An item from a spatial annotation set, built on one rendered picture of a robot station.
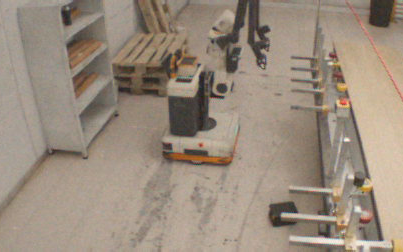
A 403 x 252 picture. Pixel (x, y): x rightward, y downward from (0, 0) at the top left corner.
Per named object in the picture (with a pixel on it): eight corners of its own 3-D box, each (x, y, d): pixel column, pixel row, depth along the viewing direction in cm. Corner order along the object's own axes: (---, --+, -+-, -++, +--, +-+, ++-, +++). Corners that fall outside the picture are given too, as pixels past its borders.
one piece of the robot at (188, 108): (169, 146, 367) (162, 63, 324) (183, 117, 413) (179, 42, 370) (204, 149, 361) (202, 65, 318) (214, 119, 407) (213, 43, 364)
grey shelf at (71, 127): (49, 154, 386) (15, 8, 306) (85, 112, 461) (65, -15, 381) (86, 159, 378) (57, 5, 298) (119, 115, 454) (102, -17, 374)
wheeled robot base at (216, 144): (161, 159, 371) (159, 137, 358) (178, 125, 425) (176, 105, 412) (231, 166, 360) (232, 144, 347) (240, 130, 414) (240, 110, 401)
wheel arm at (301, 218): (280, 222, 190) (281, 216, 188) (280, 217, 193) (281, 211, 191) (365, 228, 183) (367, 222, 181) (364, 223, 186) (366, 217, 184)
